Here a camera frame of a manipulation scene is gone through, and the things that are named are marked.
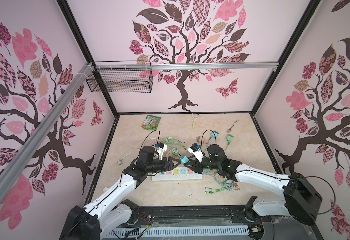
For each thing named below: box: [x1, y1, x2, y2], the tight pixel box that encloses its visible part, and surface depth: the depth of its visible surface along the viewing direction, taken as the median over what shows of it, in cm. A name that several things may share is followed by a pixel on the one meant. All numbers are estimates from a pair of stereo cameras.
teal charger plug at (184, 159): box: [179, 154, 190, 165], surface depth 78 cm
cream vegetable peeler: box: [191, 113, 200, 128], surface depth 119 cm
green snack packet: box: [141, 115, 162, 130], surface depth 116 cm
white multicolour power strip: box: [151, 167, 203, 182], surface depth 87 cm
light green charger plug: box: [171, 147, 179, 156], surface depth 92 cm
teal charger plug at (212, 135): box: [209, 130, 219, 140], surface depth 108 cm
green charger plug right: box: [226, 134, 234, 143], surface depth 105 cm
